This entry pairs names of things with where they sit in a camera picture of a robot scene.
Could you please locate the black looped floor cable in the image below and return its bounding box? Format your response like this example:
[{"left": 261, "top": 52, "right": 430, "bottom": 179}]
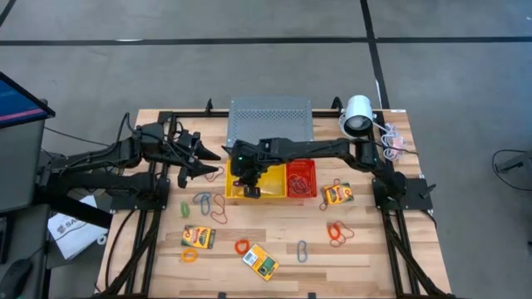
[{"left": 491, "top": 148, "right": 525, "bottom": 193}]

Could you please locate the grey chair base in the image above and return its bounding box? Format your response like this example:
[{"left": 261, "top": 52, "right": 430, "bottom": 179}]
[{"left": 496, "top": 149, "right": 532, "bottom": 174}]

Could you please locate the yellow plastic slotted basket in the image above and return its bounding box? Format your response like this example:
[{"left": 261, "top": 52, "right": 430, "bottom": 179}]
[
  {"left": 256, "top": 162, "right": 288, "bottom": 199},
  {"left": 224, "top": 160, "right": 259, "bottom": 199}
]

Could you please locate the yellow Crayola crayon box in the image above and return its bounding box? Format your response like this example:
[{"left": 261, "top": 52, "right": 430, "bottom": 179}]
[
  {"left": 241, "top": 243, "right": 281, "bottom": 283},
  {"left": 180, "top": 224, "right": 218, "bottom": 251},
  {"left": 320, "top": 182, "right": 355, "bottom": 207}
]

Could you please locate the black floor stand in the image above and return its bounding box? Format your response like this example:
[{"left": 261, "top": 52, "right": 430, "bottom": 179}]
[{"left": 32, "top": 182, "right": 114, "bottom": 230}]

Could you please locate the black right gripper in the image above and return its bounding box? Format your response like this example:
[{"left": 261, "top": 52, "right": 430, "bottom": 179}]
[{"left": 221, "top": 139, "right": 275, "bottom": 187}]

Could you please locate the white pink cable bundle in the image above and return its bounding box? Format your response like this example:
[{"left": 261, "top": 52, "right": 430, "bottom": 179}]
[{"left": 376, "top": 121, "right": 408, "bottom": 163}]

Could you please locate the grey perforated metal riser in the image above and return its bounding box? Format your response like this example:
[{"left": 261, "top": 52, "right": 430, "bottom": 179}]
[{"left": 226, "top": 96, "right": 316, "bottom": 150}]

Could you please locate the white spot lamp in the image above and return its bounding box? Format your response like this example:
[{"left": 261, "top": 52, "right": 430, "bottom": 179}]
[{"left": 337, "top": 94, "right": 376, "bottom": 140}]

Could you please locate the red plastic slotted basket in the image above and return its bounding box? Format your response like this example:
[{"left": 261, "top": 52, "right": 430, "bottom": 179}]
[{"left": 285, "top": 159, "right": 318, "bottom": 199}]

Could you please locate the computer monitor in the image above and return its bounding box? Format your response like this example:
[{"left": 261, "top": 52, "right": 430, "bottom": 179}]
[{"left": 0, "top": 71, "right": 57, "bottom": 130}]

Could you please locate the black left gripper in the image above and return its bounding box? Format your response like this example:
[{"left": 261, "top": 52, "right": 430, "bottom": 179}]
[{"left": 165, "top": 129, "right": 222, "bottom": 178}]

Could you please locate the blue rubber band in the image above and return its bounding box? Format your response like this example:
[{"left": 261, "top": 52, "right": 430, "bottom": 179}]
[
  {"left": 296, "top": 239, "right": 309, "bottom": 264},
  {"left": 200, "top": 193, "right": 214, "bottom": 217}
]

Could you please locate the black computer mouse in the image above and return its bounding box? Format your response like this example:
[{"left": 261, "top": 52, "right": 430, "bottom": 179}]
[{"left": 0, "top": 257, "right": 35, "bottom": 299}]

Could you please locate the grey metal cabinet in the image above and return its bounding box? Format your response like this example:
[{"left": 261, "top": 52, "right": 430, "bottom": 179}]
[{"left": 0, "top": 118, "right": 47, "bottom": 213}]

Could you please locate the white paper sheet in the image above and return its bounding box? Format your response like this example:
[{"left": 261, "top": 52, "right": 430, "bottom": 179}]
[{"left": 47, "top": 194, "right": 111, "bottom": 261}]

